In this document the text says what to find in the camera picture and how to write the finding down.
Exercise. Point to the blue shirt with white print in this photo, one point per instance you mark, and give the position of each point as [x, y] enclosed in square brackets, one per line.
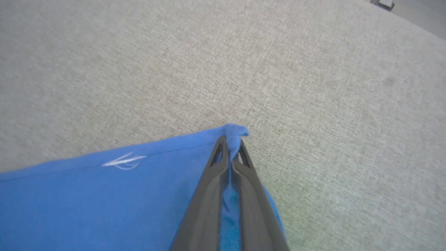
[104, 209]

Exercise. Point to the grey fabric sofa cushion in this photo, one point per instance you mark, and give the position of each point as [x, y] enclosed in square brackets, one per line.
[209, 69]

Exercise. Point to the grey metal stand leg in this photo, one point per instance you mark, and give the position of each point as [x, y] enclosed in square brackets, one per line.
[383, 3]

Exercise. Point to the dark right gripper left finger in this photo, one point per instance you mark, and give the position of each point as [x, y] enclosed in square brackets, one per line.
[205, 209]

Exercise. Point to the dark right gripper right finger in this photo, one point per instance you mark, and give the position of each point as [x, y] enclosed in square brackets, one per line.
[258, 216]

